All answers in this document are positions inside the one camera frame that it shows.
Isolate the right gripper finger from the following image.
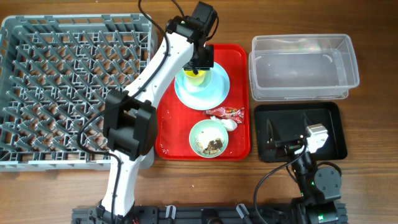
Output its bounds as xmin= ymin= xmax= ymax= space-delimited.
xmin=301 ymin=112 xmax=313 ymax=128
xmin=267 ymin=119 xmax=281 ymax=149

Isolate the yellow plastic cup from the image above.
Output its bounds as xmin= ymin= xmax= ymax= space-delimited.
xmin=183 ymin=70 xmax=206 ymax=86

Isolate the food leftovers rice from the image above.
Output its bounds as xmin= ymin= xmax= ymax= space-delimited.
xmin=195 ymin=127 xmax=224 ymax=156

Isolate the green bowl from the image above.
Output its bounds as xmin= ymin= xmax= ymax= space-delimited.
xmin=188 ymin=119 xmax=229 ymax=159

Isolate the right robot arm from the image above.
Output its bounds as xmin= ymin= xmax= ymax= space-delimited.
xmin=266 ymin=116 xmax=342 ymax=223

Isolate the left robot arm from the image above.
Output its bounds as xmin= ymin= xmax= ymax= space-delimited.
xmin=96 ymin=1 xmax=218 ymax=223

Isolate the grey dishwasher rack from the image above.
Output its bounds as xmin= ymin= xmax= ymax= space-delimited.
xmin=1 ymin=14 xmax=157 ymax=172

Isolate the black plastic tray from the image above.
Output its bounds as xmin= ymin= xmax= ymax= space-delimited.
xmin=254 ymin=102 xmax=348 ymax=162

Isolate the light blue plate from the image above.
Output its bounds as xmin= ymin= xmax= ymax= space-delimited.
xmin=174 ymin=62 xmax=230 ymax=111

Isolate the red snack wrapper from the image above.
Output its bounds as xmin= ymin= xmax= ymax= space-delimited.
xmin=204 ymin=106 xmax=244 ymax=124

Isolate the crumpled white tissue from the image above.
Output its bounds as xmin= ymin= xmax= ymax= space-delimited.
xmin=210 ymin=116 xmax=238 ymax=132

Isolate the clear plastic bin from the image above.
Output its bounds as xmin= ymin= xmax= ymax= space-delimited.
xmin=248 ymin=34 xmax=360 ymax=101

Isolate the red plastic tray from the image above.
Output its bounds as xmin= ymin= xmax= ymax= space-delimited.
xmin=155 ymin=44 xmax=251 ymax=161

